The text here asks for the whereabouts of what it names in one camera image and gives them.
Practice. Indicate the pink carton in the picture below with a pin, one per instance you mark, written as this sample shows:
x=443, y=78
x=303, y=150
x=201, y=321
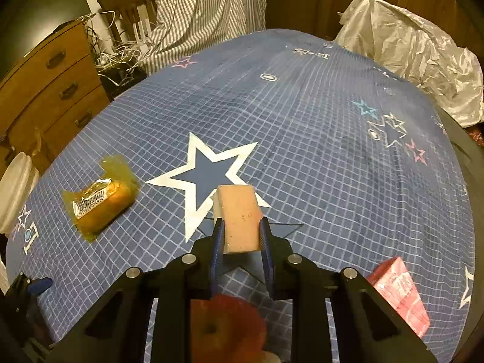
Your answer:
x=397, y=295

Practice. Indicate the wooden dresser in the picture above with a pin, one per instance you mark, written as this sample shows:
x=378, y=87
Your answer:
x=56, y=83

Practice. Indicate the red patterned cloth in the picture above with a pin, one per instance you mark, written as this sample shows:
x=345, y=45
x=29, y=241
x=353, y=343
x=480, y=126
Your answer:
x=476, y=135

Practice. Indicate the yellow snack packet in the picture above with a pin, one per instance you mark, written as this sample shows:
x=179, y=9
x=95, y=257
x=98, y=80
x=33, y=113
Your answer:
x=100, y=204

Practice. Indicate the black flat screen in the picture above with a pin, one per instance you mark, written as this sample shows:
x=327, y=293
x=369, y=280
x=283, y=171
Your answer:
x=56, y=3

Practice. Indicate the striped grey white cloth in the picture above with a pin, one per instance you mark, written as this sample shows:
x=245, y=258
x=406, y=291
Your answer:
x=211, y=15

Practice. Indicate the white plastic sheet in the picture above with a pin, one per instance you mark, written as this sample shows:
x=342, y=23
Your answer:
x=408, y=45

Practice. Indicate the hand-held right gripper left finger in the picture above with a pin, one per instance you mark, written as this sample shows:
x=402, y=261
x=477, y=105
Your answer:
x=217, y=245

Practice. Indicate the wooden chair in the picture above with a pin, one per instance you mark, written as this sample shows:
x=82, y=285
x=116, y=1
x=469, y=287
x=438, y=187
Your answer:
x=128, y=3

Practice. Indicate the brown wooden door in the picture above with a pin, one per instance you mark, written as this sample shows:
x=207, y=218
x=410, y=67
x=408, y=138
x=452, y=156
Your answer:
x=295, y=0

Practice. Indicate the blue checked star blanket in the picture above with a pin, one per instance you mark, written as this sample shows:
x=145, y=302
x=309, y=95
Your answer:
x=302, y=140

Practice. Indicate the red apple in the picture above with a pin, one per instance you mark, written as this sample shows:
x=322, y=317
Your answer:
x=227, y=329

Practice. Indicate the white plastic bucket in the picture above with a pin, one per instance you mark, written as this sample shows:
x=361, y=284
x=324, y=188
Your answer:
x=15, y=189

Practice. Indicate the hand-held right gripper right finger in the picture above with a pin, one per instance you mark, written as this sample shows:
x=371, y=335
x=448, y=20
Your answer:
x=266, y=249

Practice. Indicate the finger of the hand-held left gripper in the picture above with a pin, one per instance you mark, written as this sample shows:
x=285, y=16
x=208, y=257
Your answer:
x=39, y=284

